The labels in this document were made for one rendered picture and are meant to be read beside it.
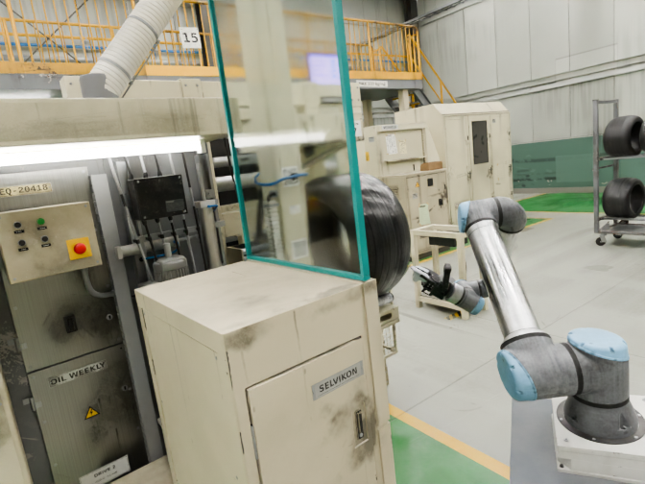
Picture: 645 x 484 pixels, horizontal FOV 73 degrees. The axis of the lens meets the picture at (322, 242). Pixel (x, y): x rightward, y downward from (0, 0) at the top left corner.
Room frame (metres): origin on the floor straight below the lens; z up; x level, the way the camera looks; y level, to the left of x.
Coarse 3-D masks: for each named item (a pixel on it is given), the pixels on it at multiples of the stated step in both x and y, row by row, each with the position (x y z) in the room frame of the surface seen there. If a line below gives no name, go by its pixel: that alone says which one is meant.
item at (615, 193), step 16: (608, 128) 5.71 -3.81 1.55; (624, 128) 5.54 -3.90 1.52; (640, 128) 5.42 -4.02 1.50; (608, 144) 5.66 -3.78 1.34; (624, 144) 5.52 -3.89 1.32; (640, 144) 5.39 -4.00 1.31; (608, 192) 5.67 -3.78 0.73; (624, 192) 5.52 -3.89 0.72; (640, 192) 5.84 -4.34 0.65; (608, 208) 5.66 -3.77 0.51; (624, 208) 5.51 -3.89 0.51; (640, 208) 5.69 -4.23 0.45; (608, 224) 5.67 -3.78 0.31; (624, 224) 5.98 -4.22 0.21; (640, 224) 5.82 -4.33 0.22
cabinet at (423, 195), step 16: (384, 176) 6.45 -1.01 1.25; (400, 176) 6.17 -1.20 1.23; (416, 176) 6.23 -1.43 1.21; (432, 176) 6.42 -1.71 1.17; (400, 192) 6.19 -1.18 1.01; (416, 192) 6.21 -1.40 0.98; (432, 192) 6.41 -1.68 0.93; (416, 208) 6.19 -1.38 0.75; (432, 208) 6.39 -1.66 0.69; (448, 208) 6.61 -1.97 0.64; (416, 224) 6.18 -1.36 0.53; (448, 224) 6.59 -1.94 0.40
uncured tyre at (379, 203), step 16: (368, 176) 1.95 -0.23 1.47; (368, 192) 1.82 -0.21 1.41; (384, 192) 1.86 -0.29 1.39; (368, 208) 1.75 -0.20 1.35; (384, 208) 1.79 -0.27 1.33; (400, 208) 1.85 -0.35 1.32; (368, 224) 1.72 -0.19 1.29; (384, 224) 1.75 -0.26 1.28; (400, 224) 1.81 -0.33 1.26; (368, 240) 1.71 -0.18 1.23; (384, 240) 1.73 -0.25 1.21; (400, 240) 1.79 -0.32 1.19; (368, 256) 1.71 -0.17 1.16; (384, 256) 1.73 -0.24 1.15; (400, 256) 1.80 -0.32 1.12; (384, 272) 1.75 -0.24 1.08; (400, 272) 1.83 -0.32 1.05; (384, 288) 1.83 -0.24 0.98
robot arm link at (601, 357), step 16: (576, 336) 1.19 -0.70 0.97; (592, 336) 1.18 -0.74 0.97; (608, 336) 1.17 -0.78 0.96; (576, 352) 1.15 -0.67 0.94; (592, 352) 1.12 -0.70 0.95; (608, 352) 1.11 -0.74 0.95; (624, 352) 1.11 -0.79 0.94; (576, 368) 1.12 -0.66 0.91; (592, 368) 1.12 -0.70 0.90; (608, 368) 1.11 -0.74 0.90; (624, 368) 1.11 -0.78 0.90; (592, 384) 1.11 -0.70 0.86; (608, 384) 1.11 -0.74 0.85; (624, 384) 1.11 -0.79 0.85; (592, 400) 1.13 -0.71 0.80; (608, 400) 1.11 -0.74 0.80; (624, 400) 1.12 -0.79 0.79
